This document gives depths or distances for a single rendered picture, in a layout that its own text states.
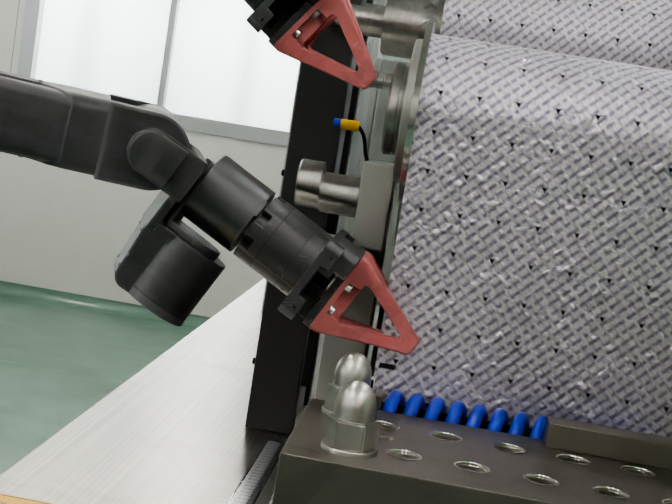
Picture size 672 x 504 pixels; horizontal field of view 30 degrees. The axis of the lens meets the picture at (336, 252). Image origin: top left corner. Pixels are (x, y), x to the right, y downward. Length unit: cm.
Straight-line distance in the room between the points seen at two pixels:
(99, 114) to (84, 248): 592
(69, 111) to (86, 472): 35
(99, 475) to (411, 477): 41
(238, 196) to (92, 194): 587
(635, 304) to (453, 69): 22
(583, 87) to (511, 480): 31
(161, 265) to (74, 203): 589
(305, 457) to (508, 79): 34
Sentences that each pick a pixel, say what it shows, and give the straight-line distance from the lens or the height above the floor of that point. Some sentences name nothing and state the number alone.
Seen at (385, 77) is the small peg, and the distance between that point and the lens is 101.
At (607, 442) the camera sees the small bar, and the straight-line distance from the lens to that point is 92.
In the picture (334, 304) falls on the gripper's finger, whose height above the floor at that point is 110.
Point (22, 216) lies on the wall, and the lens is 693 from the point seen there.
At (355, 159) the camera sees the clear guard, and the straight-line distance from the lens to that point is 199.
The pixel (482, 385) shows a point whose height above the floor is 105.
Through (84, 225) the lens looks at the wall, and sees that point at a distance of 682.
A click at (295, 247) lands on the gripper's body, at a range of 93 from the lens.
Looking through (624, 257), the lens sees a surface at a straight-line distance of 96.
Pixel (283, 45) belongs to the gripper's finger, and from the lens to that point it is 99.
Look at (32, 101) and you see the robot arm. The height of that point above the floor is 121.
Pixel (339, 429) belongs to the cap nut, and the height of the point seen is 105.
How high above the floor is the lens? 124
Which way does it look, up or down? 6 degrees down
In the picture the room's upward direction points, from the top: 9 degrees clockwise
